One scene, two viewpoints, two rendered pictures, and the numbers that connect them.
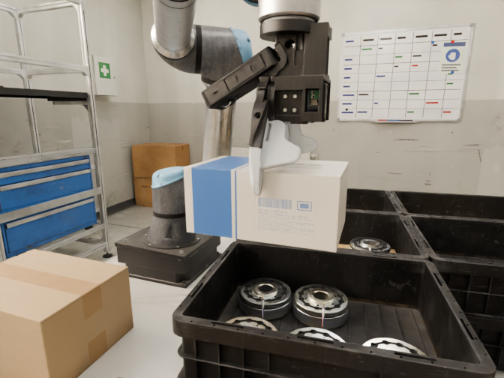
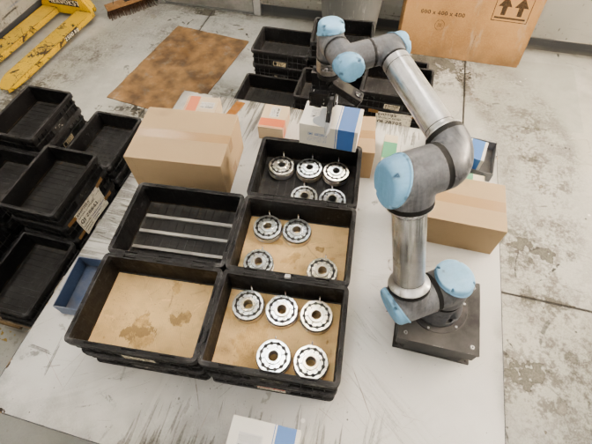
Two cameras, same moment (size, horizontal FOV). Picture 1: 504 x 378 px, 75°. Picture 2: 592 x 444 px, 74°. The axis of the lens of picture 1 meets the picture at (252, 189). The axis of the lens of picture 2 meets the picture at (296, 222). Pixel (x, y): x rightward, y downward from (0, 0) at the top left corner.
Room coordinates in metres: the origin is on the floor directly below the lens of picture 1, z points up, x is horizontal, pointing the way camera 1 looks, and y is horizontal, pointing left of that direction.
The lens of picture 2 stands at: (1.48, -0.23, 2.05)
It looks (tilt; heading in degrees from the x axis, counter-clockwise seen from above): 56 degrees down; 176
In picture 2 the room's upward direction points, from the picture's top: 1 degrees counter-clockwise
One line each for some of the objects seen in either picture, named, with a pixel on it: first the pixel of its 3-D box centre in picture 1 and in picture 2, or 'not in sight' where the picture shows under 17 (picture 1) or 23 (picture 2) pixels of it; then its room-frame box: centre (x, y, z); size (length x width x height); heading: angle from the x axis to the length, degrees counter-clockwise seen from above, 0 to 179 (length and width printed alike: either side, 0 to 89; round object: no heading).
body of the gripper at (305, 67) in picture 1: (292, 77); (325, 86); (0.44, -0.05, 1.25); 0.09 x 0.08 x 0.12; 70
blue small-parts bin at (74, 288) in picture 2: not in sight; (89, 286); (0.80, -0.94, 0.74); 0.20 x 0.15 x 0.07; 166
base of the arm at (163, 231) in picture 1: (171, 223); (440, 299); (1.02, 0.26, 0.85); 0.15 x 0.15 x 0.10
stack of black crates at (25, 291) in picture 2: not in sight; (38, 281); (0.50, -1.46, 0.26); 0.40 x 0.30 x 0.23; 160
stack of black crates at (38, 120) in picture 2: not in sight; (49, 140); (-0.39, -1.56, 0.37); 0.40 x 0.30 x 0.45; 160
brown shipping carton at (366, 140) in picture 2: not in sight; (338, 144); (0.24, 0.06, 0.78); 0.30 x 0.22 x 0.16; 77
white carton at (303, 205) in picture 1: (269, 196); (330, 126); (0.45, -0.02, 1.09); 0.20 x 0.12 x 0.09; 70
